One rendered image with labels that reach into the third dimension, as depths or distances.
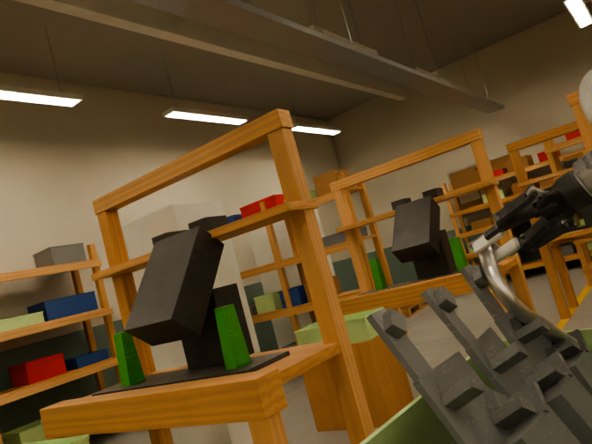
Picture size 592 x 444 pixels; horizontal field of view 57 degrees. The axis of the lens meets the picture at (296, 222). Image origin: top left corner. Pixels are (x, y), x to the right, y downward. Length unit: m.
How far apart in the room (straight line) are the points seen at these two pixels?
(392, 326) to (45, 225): 6.74
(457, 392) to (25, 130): 7.23
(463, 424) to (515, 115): 11.09
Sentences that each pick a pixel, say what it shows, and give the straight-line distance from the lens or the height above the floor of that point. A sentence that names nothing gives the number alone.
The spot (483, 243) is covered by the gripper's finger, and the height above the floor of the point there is 1.19.
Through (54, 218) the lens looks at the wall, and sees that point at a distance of 7.50.
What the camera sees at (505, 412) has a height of 0.95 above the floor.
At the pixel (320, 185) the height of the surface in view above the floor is 2.15.
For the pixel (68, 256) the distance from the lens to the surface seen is 6.79.
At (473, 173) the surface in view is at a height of 2.27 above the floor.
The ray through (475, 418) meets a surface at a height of 0.95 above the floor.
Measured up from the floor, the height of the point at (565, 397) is 0.92.
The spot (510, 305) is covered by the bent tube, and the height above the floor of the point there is 1.06.
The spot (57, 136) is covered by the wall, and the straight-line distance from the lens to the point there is 7.95.
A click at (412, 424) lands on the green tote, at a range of 0.99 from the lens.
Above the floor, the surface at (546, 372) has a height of 0.95.
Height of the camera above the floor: 1.23
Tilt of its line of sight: 5 degrees up
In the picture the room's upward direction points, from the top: 15 degrees counter-clockwise
